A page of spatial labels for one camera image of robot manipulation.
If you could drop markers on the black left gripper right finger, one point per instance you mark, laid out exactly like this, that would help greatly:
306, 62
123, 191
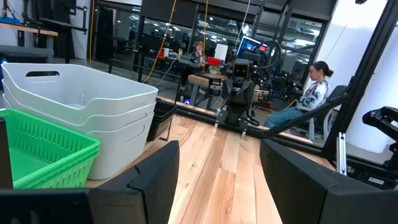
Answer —
311, 199

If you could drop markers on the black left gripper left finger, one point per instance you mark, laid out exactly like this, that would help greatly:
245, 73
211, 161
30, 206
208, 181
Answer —
124, 202

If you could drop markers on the green slotted plastic basket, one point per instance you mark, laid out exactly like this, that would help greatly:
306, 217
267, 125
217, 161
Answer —
46, 137
62, 179

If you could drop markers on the black slotted plastic basket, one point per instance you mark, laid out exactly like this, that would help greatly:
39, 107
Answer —
164, 109
158, 130

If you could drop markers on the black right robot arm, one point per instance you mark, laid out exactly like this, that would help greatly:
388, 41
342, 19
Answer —
236, 116

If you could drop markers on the red box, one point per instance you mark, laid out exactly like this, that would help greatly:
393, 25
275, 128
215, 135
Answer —
214, 61

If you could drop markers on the wooden background table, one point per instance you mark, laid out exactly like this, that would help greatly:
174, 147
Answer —
199, 79

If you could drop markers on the computer monitor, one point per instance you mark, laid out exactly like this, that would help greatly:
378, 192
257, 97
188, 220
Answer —
247, 45

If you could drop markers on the person at background desk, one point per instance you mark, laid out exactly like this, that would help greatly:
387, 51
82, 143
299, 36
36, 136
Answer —
199, 51

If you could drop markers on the seated person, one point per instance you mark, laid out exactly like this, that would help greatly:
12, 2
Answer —
311, 96

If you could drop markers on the dark office chair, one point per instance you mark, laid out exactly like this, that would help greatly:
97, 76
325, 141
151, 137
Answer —
335, 93

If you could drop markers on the wooden workbench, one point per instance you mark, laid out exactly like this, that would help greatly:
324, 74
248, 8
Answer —
28, 29

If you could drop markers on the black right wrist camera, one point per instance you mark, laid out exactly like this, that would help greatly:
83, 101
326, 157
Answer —
242, 69

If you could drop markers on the black jointed bracket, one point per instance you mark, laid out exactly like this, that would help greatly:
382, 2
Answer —
379, 116

